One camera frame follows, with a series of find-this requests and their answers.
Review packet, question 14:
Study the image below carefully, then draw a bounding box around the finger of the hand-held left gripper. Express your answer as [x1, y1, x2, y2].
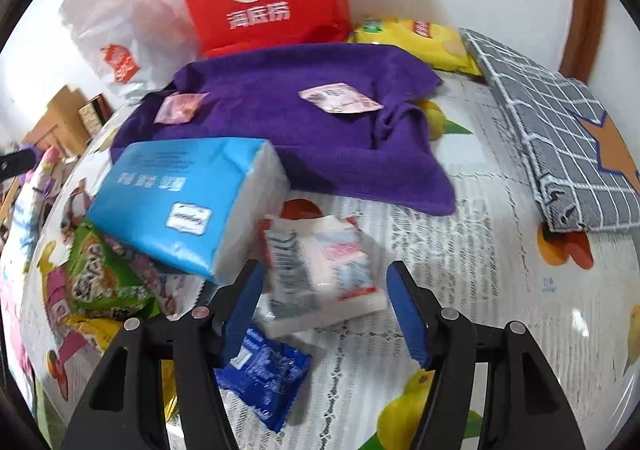
[0, 147, 43, 181]

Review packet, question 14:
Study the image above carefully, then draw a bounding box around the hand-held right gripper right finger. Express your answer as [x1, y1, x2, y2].
[385, 260, 586, 450]

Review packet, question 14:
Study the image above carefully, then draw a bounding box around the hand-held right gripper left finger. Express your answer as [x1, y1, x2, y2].
[60, 259, 267, 450]

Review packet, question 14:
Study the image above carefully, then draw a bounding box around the white snack packet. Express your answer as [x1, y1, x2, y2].
[252, 215, 388, 338]

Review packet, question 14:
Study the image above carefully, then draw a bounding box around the white blue colourful packet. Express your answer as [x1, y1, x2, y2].
[5, 147, 66, 275]

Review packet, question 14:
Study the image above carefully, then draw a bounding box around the cardboard box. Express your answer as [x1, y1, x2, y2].
[22, 86, 101, 155]

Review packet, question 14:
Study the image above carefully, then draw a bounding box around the blue small packet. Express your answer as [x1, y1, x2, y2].
[215, 322, 312, 433]

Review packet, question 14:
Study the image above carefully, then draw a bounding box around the brown patterned box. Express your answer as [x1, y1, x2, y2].
[79, 94, 113, 137]

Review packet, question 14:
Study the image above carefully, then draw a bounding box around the blue tissue pack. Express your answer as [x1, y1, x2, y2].
[86, 137, 292, 285]

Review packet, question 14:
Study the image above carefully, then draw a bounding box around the green snack packet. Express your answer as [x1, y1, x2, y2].
[65, 220, 161, 321]

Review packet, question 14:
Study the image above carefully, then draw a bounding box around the bright pink snack packet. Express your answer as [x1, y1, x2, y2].
[42, 240, 88, 358]

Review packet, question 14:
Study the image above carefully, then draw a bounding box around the purple towel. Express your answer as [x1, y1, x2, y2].
[110, 44, 457, 217]

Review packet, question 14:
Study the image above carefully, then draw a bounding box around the pink small candy packet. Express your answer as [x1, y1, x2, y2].
[154, 92, 210, 125]

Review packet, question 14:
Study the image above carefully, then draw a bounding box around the white plastic bag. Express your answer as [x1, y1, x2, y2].
[57, 0, 201, 103]

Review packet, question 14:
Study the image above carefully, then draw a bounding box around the pink white small packet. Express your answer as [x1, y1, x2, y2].
[298, 82, 385, 115]

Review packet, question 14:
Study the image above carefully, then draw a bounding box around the grey checked fabric bag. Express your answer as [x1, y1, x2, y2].
[457, 28, 640, 233]

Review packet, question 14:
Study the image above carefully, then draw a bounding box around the yellow potato chips bag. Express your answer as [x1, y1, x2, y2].
[347, 17, 483, 76]

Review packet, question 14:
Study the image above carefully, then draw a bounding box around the brown wooden door frame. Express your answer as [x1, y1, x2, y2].
[557, 0, 608, 80]

